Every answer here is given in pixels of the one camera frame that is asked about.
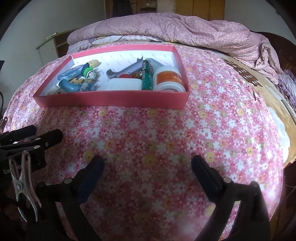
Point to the dark wooden headboard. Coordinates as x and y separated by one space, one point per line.
284 51

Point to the beige bedside cabinet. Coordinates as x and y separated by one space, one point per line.
49 51

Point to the checked lilac cartoon bedding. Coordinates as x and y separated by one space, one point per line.
104 40

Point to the small green yellow box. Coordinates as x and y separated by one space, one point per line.
147 78

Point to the notched wooden block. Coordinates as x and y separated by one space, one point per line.
77 80

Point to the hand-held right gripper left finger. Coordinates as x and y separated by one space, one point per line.
92 178

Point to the yellow cartoon bed sheet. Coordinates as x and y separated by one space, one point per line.
272 97

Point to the cream tape roll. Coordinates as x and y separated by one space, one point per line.
94 63

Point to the green striped toy figure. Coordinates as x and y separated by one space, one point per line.
89 74

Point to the grey plastic plate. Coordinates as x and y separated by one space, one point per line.
154 62

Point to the small red yellow toy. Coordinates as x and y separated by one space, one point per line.
126 75

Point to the white bottle orange label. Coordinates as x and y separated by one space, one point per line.
168 78

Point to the blue correction tape dispenser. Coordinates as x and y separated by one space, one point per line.
71 73

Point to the white earbuds case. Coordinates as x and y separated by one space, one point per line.
124 84

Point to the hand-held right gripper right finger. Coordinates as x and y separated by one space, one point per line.
205 178

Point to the pink floral bed sheet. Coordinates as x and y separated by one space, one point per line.
161 139

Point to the wooden wardrobe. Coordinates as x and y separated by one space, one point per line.
203 9

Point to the lavender plastic holder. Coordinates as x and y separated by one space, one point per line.
129 68

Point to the pink quilt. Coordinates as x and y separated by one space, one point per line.
185 27

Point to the metal spring clip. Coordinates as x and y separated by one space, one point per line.
22 183

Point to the dark hanging coat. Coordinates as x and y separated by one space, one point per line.
121 7

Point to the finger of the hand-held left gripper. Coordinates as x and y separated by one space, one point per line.
46 140
20 134

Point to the lilac frilly pillow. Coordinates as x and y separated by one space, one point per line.
289 85

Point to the pink cardboard box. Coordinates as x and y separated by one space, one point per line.
115 99

